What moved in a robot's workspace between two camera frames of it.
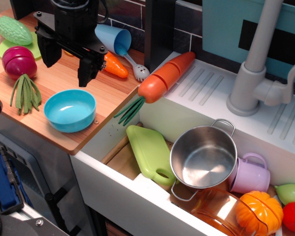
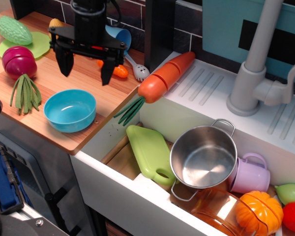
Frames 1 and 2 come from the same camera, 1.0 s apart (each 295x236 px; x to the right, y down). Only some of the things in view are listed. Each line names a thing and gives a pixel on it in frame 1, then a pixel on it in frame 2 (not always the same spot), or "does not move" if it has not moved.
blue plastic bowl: (71, 110) does not move
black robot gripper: (73, 28) to (88, 34)
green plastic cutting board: (153, 152) does not move
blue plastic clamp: (8, 194) does not move
